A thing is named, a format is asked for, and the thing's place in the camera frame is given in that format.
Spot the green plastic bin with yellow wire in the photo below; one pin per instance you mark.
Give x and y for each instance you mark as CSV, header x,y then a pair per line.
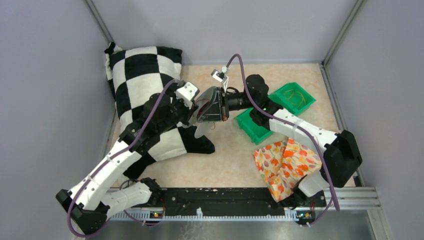
x,y
293,98

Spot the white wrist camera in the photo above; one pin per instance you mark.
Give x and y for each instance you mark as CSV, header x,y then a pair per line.
x,y
187,92
221,76

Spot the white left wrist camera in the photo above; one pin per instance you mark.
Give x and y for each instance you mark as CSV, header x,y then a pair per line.
x,y
187,92

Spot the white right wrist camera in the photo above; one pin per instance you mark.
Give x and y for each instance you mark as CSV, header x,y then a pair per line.
x,y
221,76

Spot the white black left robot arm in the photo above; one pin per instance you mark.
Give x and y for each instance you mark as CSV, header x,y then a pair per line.
x,y
89,204

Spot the black white checkered pillow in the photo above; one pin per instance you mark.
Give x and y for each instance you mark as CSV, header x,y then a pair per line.
x,y
133,76

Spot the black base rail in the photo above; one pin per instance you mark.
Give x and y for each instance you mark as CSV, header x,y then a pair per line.
x,y
227,202

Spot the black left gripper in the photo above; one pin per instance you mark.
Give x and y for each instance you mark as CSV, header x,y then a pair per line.
x,y
189,112

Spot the floral orange cloth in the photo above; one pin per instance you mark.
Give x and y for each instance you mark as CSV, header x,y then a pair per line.
x,y
282,164

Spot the grey perforated cable spool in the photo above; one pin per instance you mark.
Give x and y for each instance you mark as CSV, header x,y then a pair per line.
x,y
201,108

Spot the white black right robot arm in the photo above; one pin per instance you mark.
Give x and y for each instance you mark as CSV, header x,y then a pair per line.
x,y
338,151

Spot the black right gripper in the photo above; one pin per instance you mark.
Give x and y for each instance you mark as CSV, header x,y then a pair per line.
x,y
214,112

